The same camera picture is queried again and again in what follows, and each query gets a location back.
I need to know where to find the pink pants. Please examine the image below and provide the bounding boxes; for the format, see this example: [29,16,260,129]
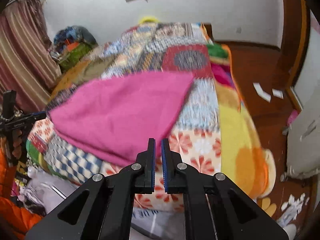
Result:
[47,70,195,167]

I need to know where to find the striped pink curtain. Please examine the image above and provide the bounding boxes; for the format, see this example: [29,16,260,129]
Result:
[0,0,62,113]

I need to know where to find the wooden door frame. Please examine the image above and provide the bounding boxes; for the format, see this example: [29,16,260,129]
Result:
[279,0,312,112]

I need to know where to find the person's left forearm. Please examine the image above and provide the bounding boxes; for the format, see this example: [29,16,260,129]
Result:
[0,137,43,239]

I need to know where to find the yellow orange fleece blanket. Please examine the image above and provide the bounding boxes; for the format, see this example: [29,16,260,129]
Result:
[206,44,277,217]

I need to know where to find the white plastic bag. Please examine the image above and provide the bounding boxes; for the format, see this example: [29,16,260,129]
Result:
[24,169,77,217]

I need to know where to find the pink small object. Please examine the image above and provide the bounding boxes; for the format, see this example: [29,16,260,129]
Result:
[287,110,300,127]

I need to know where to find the yellow fluffy object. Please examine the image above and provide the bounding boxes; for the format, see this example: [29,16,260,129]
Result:
[138,16,161,25]

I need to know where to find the scattered white paper scraps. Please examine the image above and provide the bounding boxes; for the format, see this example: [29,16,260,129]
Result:
[280,192,310,220]

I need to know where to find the olive green garment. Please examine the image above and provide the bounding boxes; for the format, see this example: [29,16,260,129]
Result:
[82,55,118,80]

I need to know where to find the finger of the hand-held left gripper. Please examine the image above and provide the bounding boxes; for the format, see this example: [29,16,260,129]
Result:
[23,112,47,128]

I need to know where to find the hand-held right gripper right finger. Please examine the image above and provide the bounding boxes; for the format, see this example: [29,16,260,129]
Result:
[161,138,290,240]

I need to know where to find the brown cardboard box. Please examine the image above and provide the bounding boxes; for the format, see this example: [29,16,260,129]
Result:
[49,60,101,101]

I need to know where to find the white padded panel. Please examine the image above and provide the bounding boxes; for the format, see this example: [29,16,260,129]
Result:
[286,104,320,180]

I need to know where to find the patchwork printed bedspread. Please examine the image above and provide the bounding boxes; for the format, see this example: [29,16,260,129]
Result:
[27,21,223,213]

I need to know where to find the printed white bag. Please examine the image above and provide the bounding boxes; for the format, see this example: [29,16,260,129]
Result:
[130,204,187,240]

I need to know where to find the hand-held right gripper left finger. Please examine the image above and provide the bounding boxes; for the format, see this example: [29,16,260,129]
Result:
[25,138,156,240]

